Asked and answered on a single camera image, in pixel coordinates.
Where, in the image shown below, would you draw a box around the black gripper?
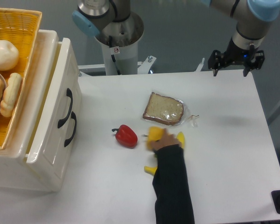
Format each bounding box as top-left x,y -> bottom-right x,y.
207,36 -> 264,77

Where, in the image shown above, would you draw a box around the yellow bell pepper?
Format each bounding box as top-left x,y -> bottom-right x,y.
145,126 -> 164,150

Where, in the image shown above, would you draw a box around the red bell pepper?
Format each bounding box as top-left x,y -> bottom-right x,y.
112,125 -> 138,148

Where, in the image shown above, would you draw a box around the yellow banana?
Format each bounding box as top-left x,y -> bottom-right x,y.
144,132 -> 185,176

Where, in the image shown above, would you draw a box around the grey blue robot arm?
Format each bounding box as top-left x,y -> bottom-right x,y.
72,0 -> 280,76

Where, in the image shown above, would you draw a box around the black sleeved forearm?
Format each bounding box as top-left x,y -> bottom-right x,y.
152,144 -> 195,224

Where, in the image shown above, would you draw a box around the white drawer cabinet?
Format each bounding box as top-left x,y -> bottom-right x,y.
0,29 -> 61,193

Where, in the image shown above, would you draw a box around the person hand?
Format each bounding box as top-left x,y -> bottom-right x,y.
149,128 -> 182,152

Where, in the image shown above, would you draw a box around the bread slice in plastic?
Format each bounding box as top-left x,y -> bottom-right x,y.
142,92 -> 199,126

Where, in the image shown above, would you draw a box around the yellow wicker basket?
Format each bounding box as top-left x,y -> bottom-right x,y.
0,8 -> 42,150

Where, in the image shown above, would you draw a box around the beige braided bread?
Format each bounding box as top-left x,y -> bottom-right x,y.
0,73 -> 22,117

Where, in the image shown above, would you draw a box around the white round bun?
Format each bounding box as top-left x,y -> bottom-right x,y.
0,40 -> 20,71

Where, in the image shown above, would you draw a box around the white table bracket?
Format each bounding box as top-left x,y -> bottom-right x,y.
196,57 -> 205,72

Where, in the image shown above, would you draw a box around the white bracket with bolt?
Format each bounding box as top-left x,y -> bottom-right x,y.
138,56 -> 157,74

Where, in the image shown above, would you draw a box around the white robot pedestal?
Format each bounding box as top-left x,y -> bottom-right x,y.
96,12 -> 144,76

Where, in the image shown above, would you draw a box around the black lower drawer handle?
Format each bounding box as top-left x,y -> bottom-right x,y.
63,112 -> 77,147

